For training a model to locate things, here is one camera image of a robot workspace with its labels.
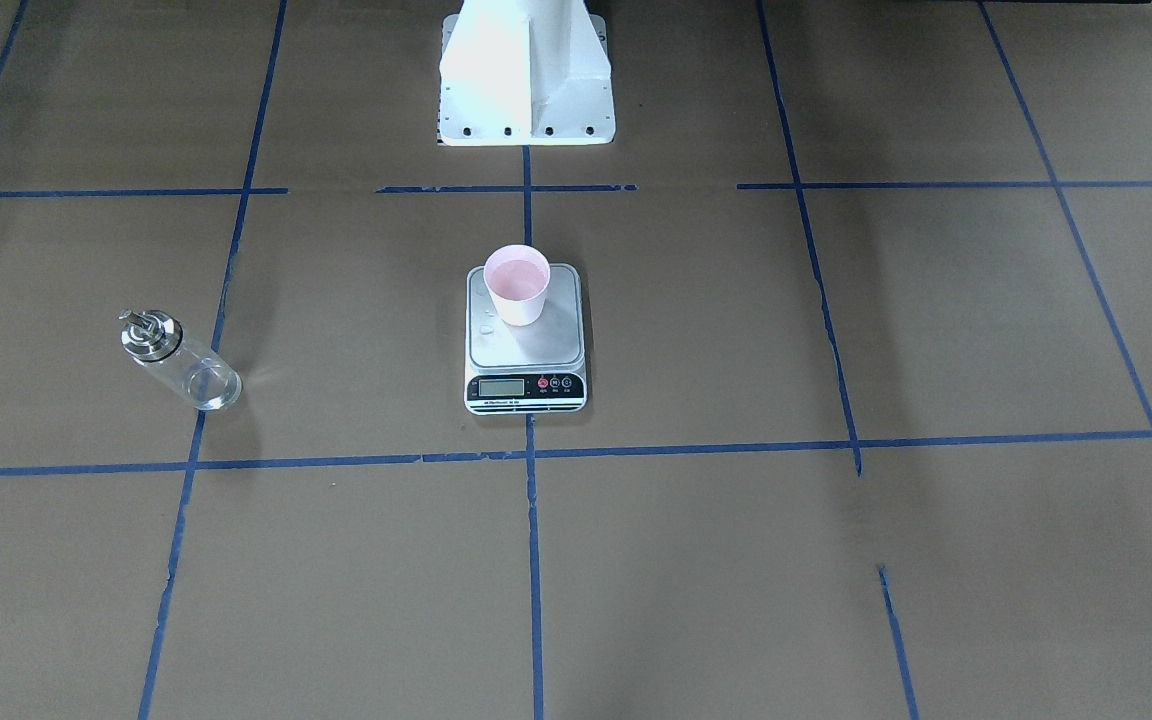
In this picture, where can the glass sauce dispenser bottle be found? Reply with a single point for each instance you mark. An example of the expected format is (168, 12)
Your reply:
(176, 357)

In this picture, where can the digital kitchen scale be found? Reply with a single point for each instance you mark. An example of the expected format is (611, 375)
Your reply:
(526, 369)

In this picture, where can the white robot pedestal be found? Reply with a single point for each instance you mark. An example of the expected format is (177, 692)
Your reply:
(525, 73)

